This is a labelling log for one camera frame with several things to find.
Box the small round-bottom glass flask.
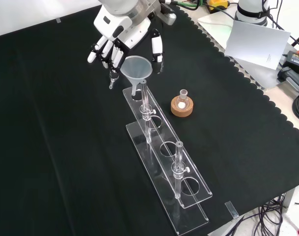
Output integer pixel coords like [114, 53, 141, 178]
[176, 89, 190, 110]

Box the green cable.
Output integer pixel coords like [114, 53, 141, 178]
[172, 0, 204, 11]

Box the black cable bundle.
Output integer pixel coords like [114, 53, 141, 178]
[251, 181, 299, 236]

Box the silver wrist camera black mount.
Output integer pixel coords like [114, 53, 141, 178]
[158, 1, 177, 26]

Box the black power adapter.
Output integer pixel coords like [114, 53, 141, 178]
[285, 50, 299, 72]

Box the yellow stop button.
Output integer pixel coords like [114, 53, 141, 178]
[206, 0, 230, 13]

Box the pale board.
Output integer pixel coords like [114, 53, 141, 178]
[223, 19, 292, 72]

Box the cork ring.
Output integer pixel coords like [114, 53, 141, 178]
[170, 96, 196, 117]

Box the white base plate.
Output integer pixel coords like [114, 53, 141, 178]
[196, 11, 285, 89]

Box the clear plastic funnel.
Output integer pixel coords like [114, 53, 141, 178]
[120, 56, 153, 96]

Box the clear acrylic funnel stand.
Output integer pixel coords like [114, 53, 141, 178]
[122, 82, 213, 236]

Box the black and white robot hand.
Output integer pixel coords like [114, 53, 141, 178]
[87, 6, 164, 90]

